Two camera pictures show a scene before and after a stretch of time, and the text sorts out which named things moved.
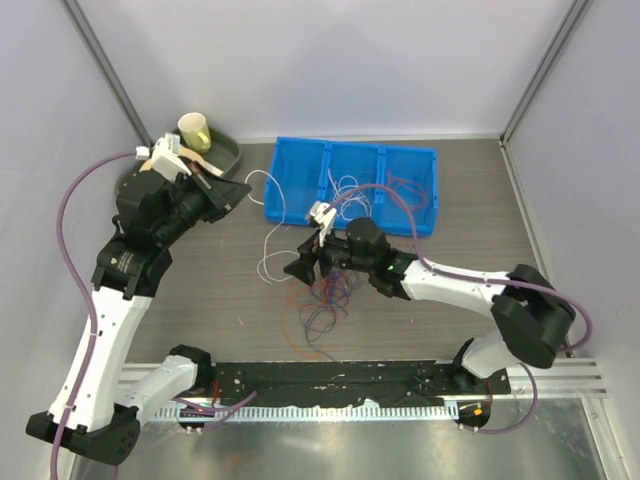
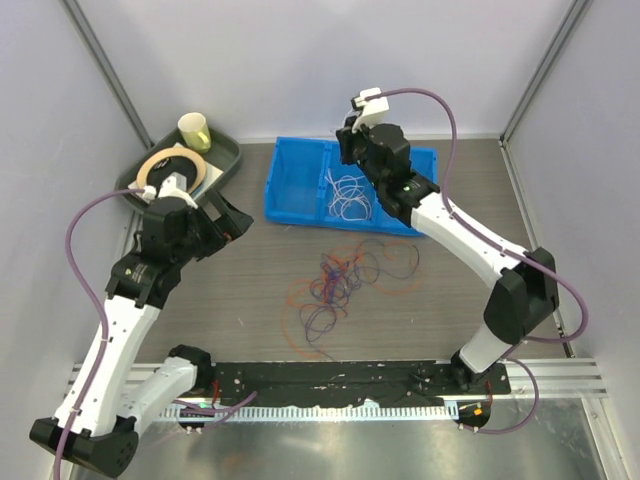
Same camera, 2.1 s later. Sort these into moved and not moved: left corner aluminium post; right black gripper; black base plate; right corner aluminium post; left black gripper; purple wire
Moved: right black gripper; left black gripper
Not moved: purple wire; black base plate; right corner aluminium post; left corner aluminium post
